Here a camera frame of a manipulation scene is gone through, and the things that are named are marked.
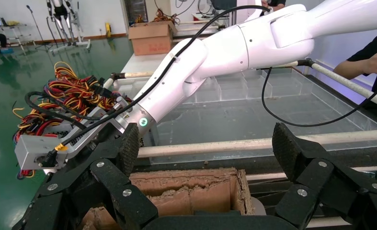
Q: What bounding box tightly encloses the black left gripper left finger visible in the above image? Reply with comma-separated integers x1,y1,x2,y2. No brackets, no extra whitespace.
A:
12,123,159,230

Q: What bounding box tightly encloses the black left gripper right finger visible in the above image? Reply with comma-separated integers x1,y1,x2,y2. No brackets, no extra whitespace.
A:
272,123,377,230

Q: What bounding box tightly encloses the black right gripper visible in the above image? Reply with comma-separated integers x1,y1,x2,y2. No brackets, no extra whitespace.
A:
90,123,127,156

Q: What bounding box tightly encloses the bystander forearm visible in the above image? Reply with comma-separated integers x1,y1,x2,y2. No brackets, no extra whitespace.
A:
333,58,371,81

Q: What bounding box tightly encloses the brown cardboard divider box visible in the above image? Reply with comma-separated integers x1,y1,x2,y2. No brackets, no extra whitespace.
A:
80,167,251,230

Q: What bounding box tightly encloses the clear acrylic divider tray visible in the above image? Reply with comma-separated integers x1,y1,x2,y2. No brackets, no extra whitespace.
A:
116,67,377,164

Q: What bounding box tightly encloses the closed brown cardboard box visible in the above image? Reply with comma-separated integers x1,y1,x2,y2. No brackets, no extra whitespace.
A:
128,20,178,57

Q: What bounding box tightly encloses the black microphone stand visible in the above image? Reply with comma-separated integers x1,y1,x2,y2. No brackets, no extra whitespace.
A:
25,4,54,52

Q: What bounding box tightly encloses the humanoid robot on stand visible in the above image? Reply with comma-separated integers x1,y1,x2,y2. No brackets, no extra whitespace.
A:
46,0,92,54

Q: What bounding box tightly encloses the metal rack table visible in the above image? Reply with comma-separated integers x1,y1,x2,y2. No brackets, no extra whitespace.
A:
0,22,29,53

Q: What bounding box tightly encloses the black chair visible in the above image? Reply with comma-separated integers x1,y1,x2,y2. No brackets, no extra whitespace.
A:
209,0,237,11

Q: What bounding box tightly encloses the standing person in black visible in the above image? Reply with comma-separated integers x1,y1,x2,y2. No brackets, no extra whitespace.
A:
260,0,286,13

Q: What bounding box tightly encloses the grey power supply with wires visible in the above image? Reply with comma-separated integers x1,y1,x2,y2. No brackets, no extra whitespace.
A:
44,61,126,110
12,62,135,178

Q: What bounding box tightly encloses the black hanging cable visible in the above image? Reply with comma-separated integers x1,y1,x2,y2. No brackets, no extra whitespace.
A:
261,65,377,127

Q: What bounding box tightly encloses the black looped cable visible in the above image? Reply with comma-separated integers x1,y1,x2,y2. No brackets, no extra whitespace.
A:
24,91,119,122

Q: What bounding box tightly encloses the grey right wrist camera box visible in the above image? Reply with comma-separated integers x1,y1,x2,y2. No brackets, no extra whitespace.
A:
14,106,126,171

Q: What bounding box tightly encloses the coloured wire bundle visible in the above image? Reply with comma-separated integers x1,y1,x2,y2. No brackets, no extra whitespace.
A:
134,9,179,26

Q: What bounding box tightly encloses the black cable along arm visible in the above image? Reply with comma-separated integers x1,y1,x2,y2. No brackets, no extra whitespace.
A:
53,4,272,153

